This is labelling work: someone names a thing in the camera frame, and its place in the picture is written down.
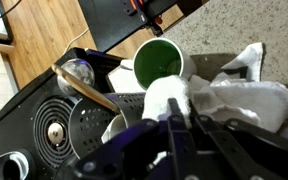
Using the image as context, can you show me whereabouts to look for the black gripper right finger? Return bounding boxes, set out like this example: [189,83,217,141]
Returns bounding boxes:
[188,99,288,180]

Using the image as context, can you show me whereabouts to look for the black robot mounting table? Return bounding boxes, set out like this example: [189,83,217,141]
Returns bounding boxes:
[78,0,185,53]

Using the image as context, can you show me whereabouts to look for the white cable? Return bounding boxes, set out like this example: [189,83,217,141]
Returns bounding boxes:
[63,26,91,56]

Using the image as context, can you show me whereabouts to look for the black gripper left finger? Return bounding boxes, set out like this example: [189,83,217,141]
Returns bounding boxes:
[53,97,198,180]

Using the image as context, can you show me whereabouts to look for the clear glass ball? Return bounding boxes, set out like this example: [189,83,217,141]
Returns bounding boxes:
[56,58,96,96]

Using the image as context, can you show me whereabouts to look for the white towel with black stripe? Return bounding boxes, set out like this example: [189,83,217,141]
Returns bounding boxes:
[142,41,288,134]

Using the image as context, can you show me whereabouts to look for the orange handled black clamp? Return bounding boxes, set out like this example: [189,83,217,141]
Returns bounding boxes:
[128,0,165,38]

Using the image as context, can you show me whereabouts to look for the wooden spatula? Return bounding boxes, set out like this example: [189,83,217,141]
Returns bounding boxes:
[51,63,121,114]

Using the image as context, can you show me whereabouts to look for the white mug green inside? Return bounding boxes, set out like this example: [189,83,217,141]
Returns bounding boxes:
[119,37,198,91]

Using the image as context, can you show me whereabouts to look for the black stove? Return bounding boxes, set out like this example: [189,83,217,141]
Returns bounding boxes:
[0,46,135,180]

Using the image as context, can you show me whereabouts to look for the black coil burner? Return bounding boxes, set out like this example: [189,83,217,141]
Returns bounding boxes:
[33,96,77,168]

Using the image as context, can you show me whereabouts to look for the perforated metal utensil holder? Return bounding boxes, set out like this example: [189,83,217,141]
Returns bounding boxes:
[68,92,148,159]

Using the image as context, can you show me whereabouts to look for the thin black cable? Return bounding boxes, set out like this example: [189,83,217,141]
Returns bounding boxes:
[0,0,22,29]

